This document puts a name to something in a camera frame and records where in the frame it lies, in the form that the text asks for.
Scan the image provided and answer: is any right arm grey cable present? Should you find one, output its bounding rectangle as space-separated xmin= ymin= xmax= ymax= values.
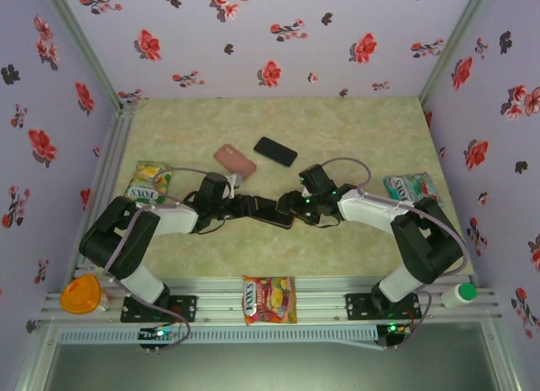
xmin=316 ymin=156 xmax=469 ymax=352

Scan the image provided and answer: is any green yellow Fox's candy bag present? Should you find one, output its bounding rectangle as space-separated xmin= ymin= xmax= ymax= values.
xmin=123 ymin=160 xmax=175 ymax=205

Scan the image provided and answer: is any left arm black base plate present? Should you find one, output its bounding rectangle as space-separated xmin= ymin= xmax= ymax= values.
xmin=121 ymin=295 xmax=198 ymax=323

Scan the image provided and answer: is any aluminium mounting rail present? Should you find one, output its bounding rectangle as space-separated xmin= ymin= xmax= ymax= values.
xmin=40 ymin=275 xmax=503 ymax=325

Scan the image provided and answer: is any white bottle with green cap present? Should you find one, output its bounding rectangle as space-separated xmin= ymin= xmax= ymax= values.
xmin=440 ymin=282 xmax=478 ymax=310

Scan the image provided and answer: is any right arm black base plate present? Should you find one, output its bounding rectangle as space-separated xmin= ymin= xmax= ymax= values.
xmin=344 ymin=292 xmax=422 ymax=320

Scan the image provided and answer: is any left arm grey cable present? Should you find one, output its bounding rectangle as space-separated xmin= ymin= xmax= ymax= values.
xmin=103 ymin=166 xmax=213 ymax=352

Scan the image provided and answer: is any white slotted cable duct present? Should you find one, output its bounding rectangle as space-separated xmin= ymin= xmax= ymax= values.
xmin=57 ymin=325 xmax=379 ymax=346

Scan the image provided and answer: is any aluminium corner post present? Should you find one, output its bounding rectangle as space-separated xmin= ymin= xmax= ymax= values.
xmin=417 ymin=0 xmax=494 ymax=109
xmin=37 ymin=0 xmax=137 ymax=113

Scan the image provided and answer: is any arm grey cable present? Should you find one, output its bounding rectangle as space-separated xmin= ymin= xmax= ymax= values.
xmin=103 ymin=166 xmax=213 ymax=352
xmin=316 ymin=156 xmax=469 ymax=352

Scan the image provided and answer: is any red Fox's candy bag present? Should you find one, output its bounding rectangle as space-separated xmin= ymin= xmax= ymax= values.
xmin=242 ymin=275 xmax=299 ymax=326

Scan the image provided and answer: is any orange lidded container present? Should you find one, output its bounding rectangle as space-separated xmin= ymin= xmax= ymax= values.
xmin=59 ymin=274 xmax=111 ymax=315

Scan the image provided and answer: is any teal Fox's candy bag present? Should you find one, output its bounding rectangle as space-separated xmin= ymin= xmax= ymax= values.
xmin=382 ymin=171 xmax=445 ymax=209

